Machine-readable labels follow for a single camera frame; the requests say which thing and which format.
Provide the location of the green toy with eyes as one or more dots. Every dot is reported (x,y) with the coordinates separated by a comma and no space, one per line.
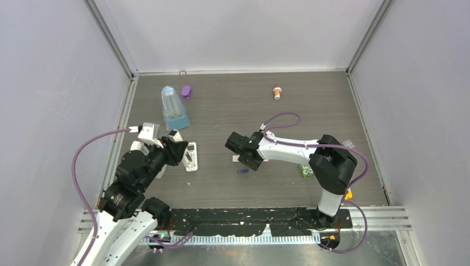
(306,171)

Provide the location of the blue metronome in plastic wrap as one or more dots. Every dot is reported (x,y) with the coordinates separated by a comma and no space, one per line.
(175,113)

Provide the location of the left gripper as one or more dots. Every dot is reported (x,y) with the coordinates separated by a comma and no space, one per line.
(174,150)

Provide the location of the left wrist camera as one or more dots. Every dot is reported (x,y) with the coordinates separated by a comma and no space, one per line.
(148,133)

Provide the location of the purple plastic cap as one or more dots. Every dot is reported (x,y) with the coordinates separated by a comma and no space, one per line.
(186,92)

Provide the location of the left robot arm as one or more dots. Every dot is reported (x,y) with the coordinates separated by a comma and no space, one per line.
(125,217)

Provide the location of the white remote control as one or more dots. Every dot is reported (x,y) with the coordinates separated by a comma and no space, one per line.
(190,158)

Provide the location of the yellow triangular tool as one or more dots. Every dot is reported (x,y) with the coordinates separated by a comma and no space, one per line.
(348,195)

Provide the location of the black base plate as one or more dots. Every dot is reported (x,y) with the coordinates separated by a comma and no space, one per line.
(246,222)

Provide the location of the small toy figurine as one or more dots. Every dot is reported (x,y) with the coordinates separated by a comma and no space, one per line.
(277,90)

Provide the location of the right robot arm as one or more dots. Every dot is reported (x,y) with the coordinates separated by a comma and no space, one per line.
(332,163)

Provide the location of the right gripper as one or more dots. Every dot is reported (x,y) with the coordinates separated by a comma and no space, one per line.
(253,165)

